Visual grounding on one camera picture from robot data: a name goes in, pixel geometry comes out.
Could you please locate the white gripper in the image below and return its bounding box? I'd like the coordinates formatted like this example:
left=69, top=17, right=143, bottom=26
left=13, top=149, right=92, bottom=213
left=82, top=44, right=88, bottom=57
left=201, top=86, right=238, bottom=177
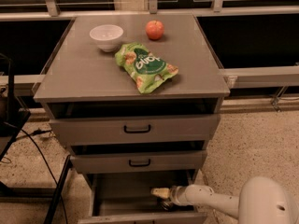
left=150, top=186, right=186, bottom=206

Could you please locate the silver 7up can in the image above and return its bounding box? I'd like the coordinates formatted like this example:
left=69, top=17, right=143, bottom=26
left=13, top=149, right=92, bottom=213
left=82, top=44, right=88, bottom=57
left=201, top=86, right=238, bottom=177
left=161, top=201, right=174, bottom=211

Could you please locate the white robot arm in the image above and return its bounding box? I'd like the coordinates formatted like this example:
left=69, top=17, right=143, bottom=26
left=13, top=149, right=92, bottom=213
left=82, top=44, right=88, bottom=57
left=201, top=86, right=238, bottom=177
left=150, top=176, right=299, bottom=224

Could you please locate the grey middle drawer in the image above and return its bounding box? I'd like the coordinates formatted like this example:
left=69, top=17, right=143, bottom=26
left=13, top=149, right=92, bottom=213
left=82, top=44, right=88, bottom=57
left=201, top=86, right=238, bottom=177
left=71, top=151, right=206, bottom=174

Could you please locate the grey drawer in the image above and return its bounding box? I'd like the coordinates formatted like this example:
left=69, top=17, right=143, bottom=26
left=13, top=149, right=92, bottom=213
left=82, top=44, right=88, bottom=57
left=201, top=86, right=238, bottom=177
left=71, top=151, right=206, bottom=174
left=50, top=114, right=220, bottom=146
left=78, top=170, right=207, bottom=224

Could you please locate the grey bottom drawer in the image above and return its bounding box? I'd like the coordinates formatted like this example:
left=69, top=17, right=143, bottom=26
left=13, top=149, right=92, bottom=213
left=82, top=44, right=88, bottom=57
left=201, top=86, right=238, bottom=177
left=78, top=170, right=207, bottom=224

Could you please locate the grey top drawer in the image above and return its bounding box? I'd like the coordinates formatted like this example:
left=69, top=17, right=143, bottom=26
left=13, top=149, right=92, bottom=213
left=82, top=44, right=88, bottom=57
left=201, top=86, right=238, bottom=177
left=50, top=114, right=220, bottom=146

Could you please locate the grey drawer cabinet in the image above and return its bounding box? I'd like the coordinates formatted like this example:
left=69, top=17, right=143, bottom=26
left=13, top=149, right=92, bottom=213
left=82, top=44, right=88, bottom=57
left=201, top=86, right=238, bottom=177
left=33, top=13, right=231, bottom=179

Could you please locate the green snack bag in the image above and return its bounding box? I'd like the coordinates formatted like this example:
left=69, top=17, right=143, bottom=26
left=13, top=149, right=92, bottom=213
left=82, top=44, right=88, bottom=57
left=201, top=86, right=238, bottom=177
left=115, top=42, right=178, bottom=94

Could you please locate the metal window railing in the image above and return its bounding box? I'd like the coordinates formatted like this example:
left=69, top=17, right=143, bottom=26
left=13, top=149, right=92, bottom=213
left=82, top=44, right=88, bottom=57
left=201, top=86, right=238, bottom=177
left=0, top=0, right=299, bottom=105

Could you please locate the red apple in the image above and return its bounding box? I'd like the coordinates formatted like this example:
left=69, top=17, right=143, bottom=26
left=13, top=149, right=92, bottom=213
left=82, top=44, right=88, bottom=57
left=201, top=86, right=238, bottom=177
left=146, top=20, right=164, bottom=40

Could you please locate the white ceramic bowl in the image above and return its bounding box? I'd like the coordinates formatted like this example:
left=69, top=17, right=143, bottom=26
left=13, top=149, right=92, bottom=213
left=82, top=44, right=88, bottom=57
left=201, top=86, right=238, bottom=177
left=90, top=24, right=123, bottom=52

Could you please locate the black cable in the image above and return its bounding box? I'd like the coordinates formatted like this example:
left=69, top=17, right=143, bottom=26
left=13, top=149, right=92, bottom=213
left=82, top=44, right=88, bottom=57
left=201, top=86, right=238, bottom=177
left=3, top=121, right=69, bottom=224

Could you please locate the black stand frame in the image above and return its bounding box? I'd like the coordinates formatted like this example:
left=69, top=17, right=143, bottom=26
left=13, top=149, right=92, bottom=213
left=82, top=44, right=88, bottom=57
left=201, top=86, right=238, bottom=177
left=0, top=54, right=70, bottom=224

